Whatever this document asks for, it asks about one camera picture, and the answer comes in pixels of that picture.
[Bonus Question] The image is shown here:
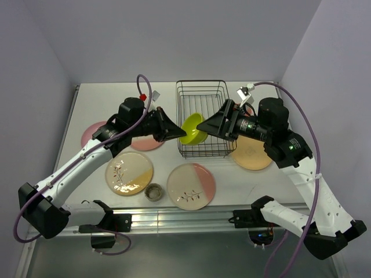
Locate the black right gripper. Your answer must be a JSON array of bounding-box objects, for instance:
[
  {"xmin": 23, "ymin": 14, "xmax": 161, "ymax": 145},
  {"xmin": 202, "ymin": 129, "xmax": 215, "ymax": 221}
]
[{"xmin": 195, "ymin": 98, "xmax": 270, "ymax": 142}]

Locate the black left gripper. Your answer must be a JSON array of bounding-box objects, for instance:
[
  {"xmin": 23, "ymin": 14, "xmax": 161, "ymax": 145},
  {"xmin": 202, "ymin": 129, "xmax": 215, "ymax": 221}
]
[{"xmin": 129, "ymin": 107, "xmax": 186, "ymax": 142}]

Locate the lime green bowl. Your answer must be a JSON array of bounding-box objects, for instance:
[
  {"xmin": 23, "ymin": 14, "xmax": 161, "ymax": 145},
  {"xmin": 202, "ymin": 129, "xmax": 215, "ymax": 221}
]
[{"xmin": 179, "ymin": 113, "xmax": 208, "ymax": 145}]

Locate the cream and yellow plate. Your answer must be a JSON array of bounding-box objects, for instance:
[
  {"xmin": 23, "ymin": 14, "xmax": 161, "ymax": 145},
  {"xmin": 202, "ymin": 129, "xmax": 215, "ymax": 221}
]
[{"xmin": 105, "ymin": 152, "xmax": 154, "ymax": 196}]

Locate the small speckled ceramic cup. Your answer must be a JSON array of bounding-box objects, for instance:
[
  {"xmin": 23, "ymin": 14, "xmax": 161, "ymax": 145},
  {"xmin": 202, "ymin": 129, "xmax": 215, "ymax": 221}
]
[{"xmin": 144, "ymin": 183, "xmax": 162, "ymax": 202}]

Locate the salmon pink cup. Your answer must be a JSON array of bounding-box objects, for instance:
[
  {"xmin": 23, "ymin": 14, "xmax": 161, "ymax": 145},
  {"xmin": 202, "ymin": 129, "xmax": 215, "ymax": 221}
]
[{"xmin": 238, "ymin": 103, "xmax": 255, "ymax": 116}]

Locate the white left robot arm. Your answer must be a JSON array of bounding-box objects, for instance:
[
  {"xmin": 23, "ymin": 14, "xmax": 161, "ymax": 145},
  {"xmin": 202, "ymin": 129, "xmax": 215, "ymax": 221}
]
[{"xmin": 18, "ymin": 97, "xmax": 186, "ymax": 239}]

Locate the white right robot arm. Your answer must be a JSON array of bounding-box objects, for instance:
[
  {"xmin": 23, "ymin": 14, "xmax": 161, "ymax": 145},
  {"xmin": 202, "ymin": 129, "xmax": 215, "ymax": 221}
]
[{"xmin": 211, "ymin": 97, "xmax": 366, "ymax": 260}]

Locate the orange round plate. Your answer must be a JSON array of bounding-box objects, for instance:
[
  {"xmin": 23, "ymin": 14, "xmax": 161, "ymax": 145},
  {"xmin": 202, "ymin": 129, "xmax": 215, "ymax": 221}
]
[{"xmin": 231, "ymin": 136, "xmax": 272, "ymax": 171}]

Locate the solid pink plate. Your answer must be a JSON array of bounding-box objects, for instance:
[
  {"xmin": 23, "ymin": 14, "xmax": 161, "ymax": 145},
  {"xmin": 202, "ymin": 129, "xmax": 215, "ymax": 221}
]
[{"xmin": 81, "ymin": 121, "xmax": 107, "ymax": 148}]

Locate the black wire dish rack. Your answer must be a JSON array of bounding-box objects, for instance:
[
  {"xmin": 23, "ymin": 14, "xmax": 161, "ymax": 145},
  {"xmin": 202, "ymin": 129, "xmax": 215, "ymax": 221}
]
[{"xmin": 175, "ymin": 79, "xmax": 238, "ymax": 159}]

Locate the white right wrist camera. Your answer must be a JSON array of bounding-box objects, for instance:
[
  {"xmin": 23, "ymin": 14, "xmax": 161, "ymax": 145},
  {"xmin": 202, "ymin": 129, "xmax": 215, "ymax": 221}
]
[{"xmin": 237, "ymin": 83, "xmax": 255, "ymax": 108}]

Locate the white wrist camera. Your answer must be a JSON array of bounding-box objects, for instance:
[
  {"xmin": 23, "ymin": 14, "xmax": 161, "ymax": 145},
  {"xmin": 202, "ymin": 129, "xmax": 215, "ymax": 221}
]
[
  {"xmin": 139, "ymin": 90, "xmax": 161, "ymax": 105},
  {"xmin": 237, "ymin": 83, "xmax": 255, "ymax": 108}
]

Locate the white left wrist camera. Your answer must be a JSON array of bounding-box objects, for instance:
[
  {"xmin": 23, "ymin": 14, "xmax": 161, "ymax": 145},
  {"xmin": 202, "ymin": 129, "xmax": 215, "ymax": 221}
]
[{"xmin": 139, "ymin": 90, "xmax": 161, "ymax": 105}]

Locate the aluminium table edge rail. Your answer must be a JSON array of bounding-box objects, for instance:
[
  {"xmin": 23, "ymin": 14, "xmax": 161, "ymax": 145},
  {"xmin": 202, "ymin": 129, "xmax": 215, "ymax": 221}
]
[{"xmin": 20, "ymin": 200, "xmax": 233, "ymax": 239}]

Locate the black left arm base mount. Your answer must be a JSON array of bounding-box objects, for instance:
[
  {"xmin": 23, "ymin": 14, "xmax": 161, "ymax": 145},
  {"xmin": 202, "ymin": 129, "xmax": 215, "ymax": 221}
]
[{"xmin": 78, "ymin": 200, "xmax": 132, "ymax": 256}]

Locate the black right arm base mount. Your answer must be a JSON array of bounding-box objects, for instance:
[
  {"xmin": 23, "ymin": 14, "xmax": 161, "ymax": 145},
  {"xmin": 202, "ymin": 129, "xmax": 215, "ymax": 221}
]
[{"xmin": 228, "ymin": 196, "xmax": 278, "ymax": 249}]

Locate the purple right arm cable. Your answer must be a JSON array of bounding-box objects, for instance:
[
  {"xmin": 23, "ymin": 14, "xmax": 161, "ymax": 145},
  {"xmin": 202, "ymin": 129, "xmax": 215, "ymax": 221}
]
[{"xmin": 253, "ymin": 81, "xmax": 323, "ymax": 278}]

